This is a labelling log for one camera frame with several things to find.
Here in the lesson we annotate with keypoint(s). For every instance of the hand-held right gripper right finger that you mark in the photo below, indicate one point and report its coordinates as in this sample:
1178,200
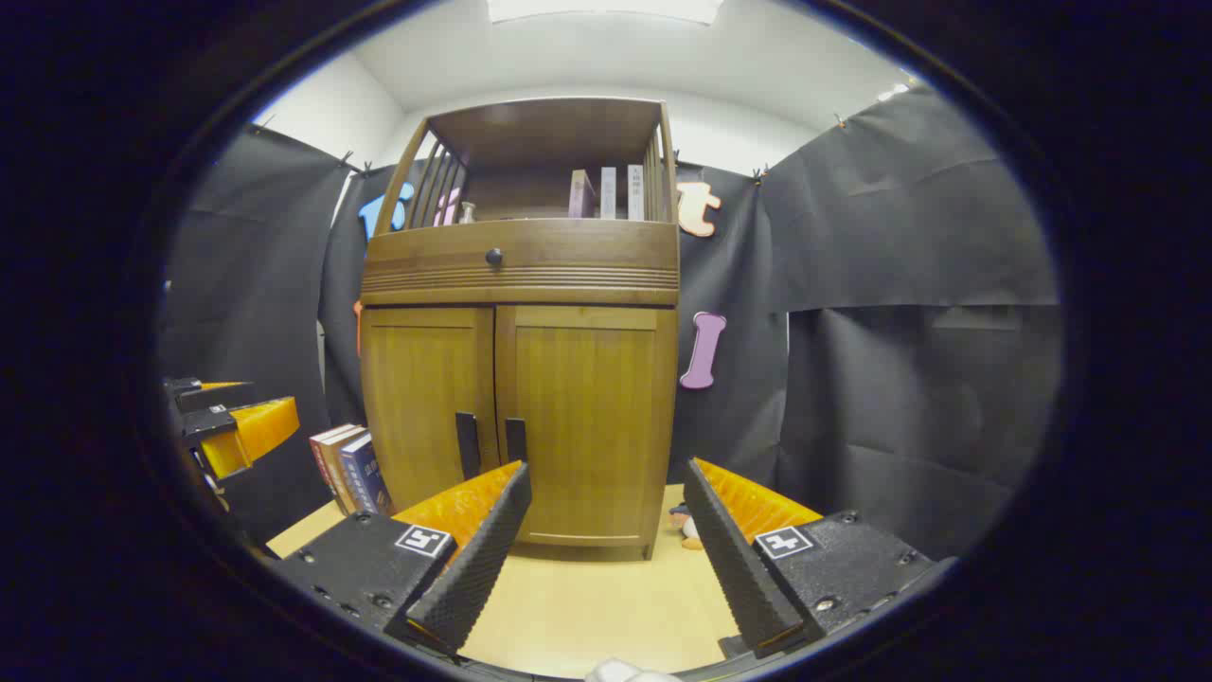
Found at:
734,559

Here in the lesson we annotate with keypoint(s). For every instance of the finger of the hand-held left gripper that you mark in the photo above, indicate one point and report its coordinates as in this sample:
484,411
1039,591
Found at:
222,395
213,423

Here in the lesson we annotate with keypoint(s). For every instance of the wooden double-door shoe cabinet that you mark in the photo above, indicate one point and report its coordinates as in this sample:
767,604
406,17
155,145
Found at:
549,133

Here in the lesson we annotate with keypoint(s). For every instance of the red and white book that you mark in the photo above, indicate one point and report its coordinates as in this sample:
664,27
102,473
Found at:
319,450

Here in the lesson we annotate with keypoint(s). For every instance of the small ceiling light panel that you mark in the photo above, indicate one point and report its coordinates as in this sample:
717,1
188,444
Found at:
892,93

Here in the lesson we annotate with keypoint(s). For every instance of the wooden shoe cabinet door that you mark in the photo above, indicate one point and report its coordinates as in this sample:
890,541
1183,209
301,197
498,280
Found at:
421,379
592,407

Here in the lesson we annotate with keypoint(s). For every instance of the purple book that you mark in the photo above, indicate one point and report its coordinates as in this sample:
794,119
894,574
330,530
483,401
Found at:
579,194

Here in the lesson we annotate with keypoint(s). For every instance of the brown book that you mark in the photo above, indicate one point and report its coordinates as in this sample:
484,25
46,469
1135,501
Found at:
336,469

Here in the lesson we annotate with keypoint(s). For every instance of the small plush toy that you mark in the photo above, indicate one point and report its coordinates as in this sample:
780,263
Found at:
688,530

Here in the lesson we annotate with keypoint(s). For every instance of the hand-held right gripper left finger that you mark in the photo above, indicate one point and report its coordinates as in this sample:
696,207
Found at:
483,559

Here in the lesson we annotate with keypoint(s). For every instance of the wooden cabinet drawer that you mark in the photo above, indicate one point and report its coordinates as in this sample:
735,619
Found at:
578,248

